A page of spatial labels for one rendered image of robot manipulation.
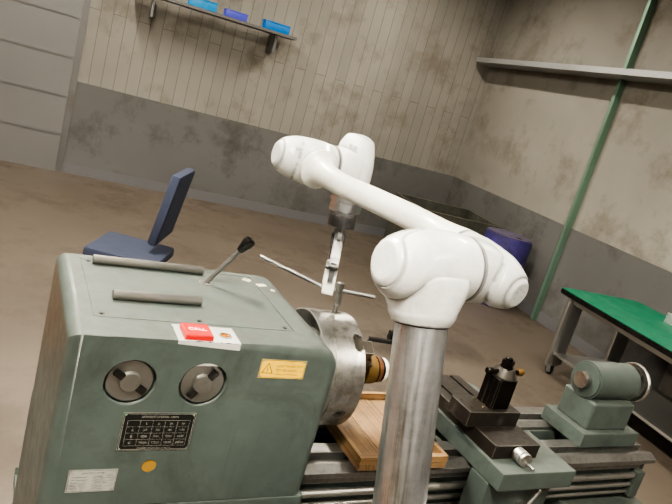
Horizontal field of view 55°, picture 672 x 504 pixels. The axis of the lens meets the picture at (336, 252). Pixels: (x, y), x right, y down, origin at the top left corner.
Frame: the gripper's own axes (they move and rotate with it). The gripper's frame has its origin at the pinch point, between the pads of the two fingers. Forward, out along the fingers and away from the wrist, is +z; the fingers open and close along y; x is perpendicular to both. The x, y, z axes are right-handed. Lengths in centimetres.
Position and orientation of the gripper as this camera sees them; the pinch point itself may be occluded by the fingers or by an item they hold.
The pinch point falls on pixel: (327, 285)
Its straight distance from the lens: 175.7
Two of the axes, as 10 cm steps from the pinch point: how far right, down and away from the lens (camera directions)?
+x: 9.8, 2.1, 0.4
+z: -2.1, 9.7, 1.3
